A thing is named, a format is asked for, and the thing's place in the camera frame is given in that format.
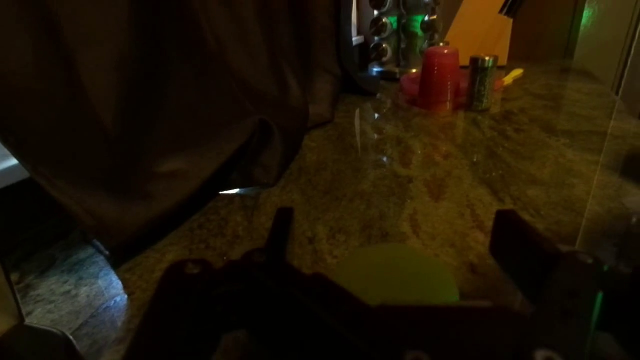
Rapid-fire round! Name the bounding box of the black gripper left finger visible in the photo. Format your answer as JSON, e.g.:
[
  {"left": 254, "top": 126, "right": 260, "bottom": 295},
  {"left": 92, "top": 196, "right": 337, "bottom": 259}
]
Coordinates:
[{"left": 261, "top": 205, "right": 298, "bottom": 269}]

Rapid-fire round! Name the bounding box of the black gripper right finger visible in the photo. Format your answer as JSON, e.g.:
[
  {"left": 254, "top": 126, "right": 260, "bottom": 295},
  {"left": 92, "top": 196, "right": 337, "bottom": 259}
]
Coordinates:
[{"left": 486, "top": 208, "right": 570, "bottom": 316}]

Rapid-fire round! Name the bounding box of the green plastic cup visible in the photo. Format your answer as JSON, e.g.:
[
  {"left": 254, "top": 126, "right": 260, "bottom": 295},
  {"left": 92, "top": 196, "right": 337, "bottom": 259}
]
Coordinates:
[{"left": 329, "top": 243, "right": 461, "bottom": 308}]

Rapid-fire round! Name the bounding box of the red plastic cup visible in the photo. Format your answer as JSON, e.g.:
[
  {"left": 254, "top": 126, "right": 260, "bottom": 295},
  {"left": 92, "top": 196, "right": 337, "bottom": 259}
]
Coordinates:
[{"left": 413, "top": 44, "right": 461, "bottom": 112}]

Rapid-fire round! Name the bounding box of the dark curtain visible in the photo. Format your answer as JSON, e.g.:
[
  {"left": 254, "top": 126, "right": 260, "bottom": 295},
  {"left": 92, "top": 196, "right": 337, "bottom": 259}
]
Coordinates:
[{"left": 0, "top": 0, "right": 346, "bottom": 261}]

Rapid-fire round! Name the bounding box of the wooden knife block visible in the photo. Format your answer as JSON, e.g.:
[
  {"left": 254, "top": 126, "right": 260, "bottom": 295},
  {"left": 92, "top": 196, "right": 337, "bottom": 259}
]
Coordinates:
[{"left": 444, "top": 0, "right": 516, "bottom": 69}]

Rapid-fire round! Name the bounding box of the metal spice rack carousel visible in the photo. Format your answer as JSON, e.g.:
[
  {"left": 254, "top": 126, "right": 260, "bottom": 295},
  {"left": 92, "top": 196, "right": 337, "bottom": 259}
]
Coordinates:
[{"left": 340, "top": 0, "right": 445, "bottom": 80}]

